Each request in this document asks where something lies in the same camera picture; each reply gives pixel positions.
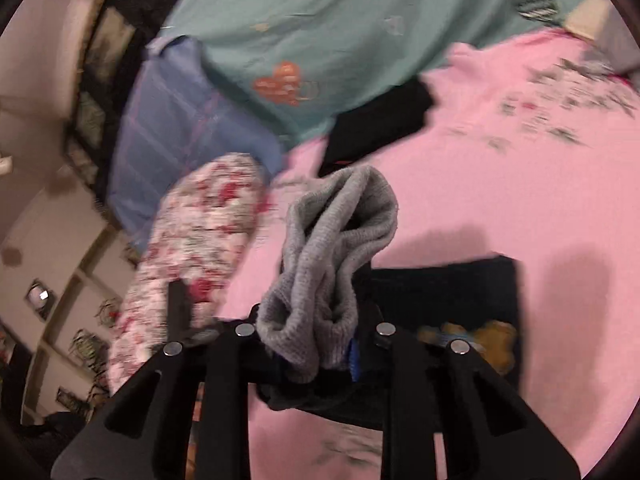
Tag dark navy pants grey cuffs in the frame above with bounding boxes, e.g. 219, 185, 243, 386
254, 166, 522, 428

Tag red white floral quilt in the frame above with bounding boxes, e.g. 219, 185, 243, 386
106, 153, 266, 392

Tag blue plaid pillow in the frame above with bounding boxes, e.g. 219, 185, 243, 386
107, 36, 285, 254

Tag pink floral bed blanket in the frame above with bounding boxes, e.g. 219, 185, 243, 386
222, 30, 639, 479

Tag folded black garment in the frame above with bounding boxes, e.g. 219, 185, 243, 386
317, 76, 434, 178

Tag cream carved headboard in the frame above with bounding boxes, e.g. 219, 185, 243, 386
1, 0, 178, 425

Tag teal heart pattern sheet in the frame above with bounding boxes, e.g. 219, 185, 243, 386
160, 0, 582, 147

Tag grey white clothes pile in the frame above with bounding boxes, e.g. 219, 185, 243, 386
563, 0, 639, 89

